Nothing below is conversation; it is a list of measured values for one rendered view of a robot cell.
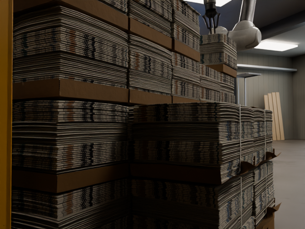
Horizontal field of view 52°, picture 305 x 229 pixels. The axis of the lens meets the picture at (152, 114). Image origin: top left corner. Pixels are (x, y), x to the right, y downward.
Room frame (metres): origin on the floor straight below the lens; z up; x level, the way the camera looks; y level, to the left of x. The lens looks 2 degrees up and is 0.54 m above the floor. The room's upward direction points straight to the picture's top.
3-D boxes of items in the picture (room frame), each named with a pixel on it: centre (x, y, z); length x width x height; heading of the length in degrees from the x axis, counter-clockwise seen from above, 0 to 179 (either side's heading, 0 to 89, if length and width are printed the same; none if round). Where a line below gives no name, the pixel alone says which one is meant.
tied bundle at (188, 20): (1.45, 0.00, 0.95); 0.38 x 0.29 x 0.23; 60
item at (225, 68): (1.92, -0.41, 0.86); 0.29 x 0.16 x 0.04; 150
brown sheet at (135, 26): (1.20, 0.16, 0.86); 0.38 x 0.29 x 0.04; 59
